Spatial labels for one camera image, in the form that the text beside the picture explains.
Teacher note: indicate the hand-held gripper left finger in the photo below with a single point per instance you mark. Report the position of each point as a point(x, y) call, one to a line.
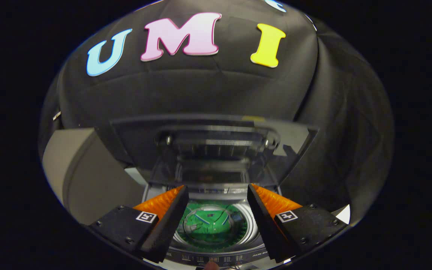
point(169, 225)

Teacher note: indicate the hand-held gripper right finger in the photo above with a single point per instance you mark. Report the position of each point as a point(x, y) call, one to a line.
point(266, 225)

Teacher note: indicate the green polo shirt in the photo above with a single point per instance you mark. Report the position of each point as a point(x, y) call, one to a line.
point(210, 225)

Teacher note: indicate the dark washing machine lid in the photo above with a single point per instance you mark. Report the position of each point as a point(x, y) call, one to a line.
point(216, 150)

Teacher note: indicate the black backdrop cloth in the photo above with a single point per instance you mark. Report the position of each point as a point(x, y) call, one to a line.
point(208, 90)

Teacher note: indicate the white clip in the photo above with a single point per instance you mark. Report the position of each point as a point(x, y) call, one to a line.
point(56, 115)

